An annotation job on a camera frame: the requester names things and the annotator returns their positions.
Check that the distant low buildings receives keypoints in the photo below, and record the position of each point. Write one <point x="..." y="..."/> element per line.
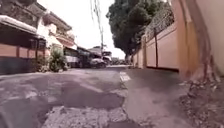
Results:
<point x="105" y="51"/>

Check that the parked car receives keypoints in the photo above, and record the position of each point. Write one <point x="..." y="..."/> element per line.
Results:
<point x="97" y="62"/>

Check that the orange boundary wall with pillars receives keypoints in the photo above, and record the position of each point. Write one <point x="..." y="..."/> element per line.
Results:
<point x="166" y="46"/>

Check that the building with brown balcony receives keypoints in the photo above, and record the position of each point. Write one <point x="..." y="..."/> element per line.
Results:
<point x="20" y="43"/>

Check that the white and orange building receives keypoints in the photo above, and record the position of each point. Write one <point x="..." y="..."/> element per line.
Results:
<point x="60" y="33"/>

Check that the grey asphalt road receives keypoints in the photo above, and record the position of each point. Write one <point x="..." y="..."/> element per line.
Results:
<point x="83" y="96"/>

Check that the large dark green tree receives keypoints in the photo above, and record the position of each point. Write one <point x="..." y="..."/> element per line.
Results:
<point x="133" y="23"/>

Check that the utility pole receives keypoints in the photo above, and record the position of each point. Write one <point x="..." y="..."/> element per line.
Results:
<point x="102" y="46"/>

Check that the peach plastered wall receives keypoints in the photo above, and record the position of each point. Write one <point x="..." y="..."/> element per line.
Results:
<point x="213" y="30"/>

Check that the green bush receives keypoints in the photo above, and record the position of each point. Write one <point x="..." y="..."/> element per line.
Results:
<point x="57" y="61"/>

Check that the dirt verge with debris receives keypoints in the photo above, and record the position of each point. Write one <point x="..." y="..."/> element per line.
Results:
<point x="206" y="103"/>

